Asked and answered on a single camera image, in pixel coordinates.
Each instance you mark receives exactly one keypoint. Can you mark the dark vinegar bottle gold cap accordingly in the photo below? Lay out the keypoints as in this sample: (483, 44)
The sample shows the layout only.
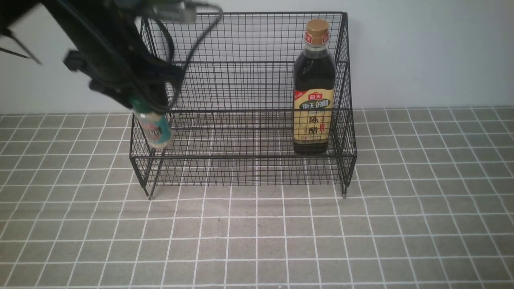
(314, 88)

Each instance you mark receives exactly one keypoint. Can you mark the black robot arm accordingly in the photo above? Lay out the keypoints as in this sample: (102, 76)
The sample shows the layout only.
(81, 20)

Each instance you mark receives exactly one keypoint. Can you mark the black wire mesh shelf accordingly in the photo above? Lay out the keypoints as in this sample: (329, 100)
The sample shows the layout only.
(233, 122)

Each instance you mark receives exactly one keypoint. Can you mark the green-capped white pepper bottle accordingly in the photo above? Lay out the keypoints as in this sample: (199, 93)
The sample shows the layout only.
(154, 125)

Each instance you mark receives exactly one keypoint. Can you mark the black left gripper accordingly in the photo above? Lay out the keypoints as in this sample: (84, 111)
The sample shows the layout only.
(129, 74)

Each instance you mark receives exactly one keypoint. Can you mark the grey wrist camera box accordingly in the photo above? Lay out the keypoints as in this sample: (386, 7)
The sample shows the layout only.
(167, 10)

